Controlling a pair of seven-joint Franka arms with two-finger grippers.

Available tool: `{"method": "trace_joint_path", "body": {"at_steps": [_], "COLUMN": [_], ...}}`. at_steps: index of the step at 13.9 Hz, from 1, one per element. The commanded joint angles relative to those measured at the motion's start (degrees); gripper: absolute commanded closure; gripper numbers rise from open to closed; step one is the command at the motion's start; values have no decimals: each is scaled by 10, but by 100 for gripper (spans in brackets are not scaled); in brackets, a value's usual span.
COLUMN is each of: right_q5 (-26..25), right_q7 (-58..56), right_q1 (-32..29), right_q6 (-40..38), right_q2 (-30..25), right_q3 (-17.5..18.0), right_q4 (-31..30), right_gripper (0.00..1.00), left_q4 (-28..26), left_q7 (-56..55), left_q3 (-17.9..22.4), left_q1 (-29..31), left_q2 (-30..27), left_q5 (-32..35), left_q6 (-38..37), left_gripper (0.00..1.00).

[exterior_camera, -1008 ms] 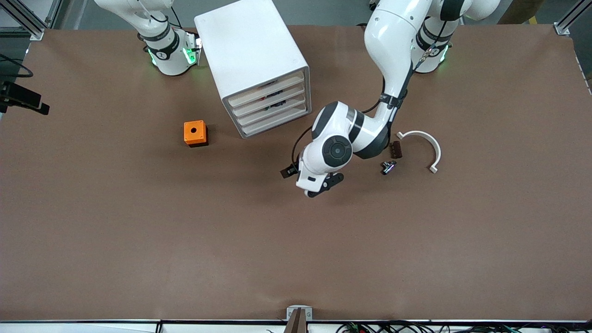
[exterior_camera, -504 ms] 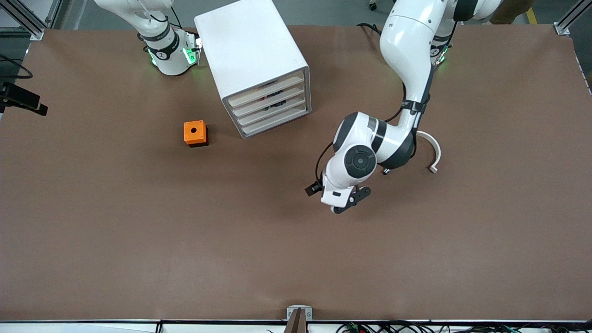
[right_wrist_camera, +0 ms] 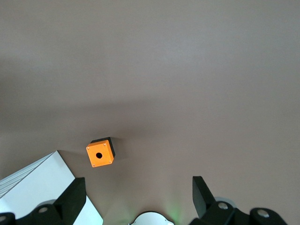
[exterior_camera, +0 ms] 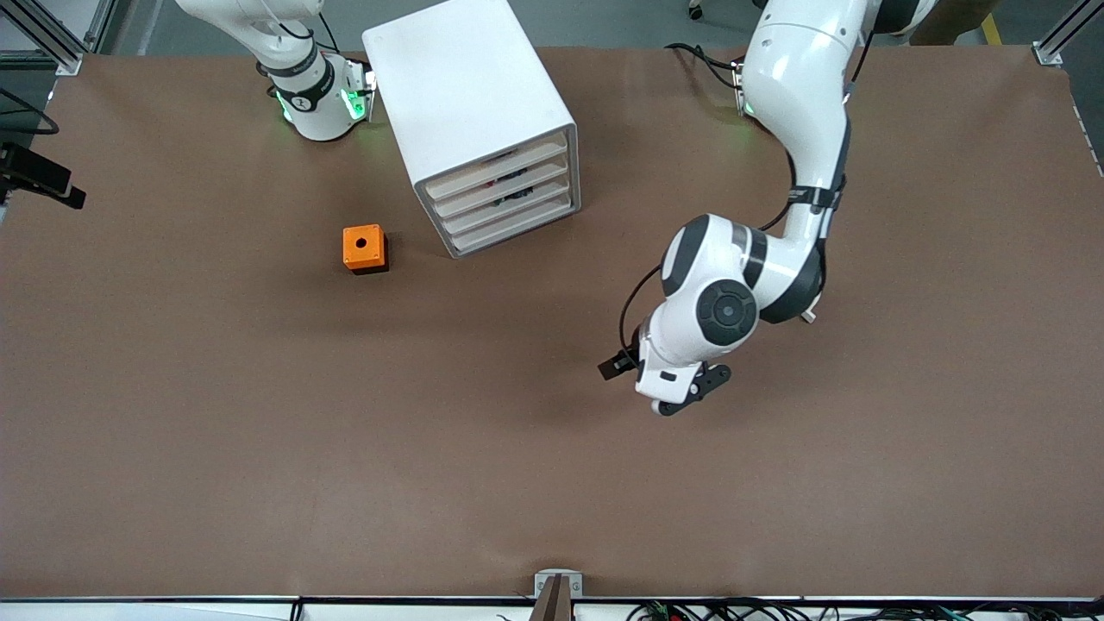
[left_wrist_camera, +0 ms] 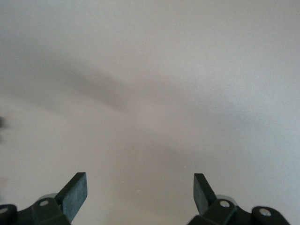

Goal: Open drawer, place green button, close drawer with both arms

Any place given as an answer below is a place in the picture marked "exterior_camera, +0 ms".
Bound brown flat strip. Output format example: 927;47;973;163
529;575;574;621

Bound orange box with hole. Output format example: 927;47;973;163
342;224;391;275

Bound person leg beige trousers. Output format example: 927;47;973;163
910;0;993;46

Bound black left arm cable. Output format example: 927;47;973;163
618;147;799;348

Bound aluminium frame profile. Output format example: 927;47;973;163
0;0;117;77
1032;0;1104;68

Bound grey metal bracket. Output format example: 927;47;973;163
534;569;584;600

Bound bundle of cables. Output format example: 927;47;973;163
625;598;1104;621

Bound black base power cable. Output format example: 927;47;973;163
664;41;744;91

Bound white table edge rail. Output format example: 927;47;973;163
0;595;1104;621

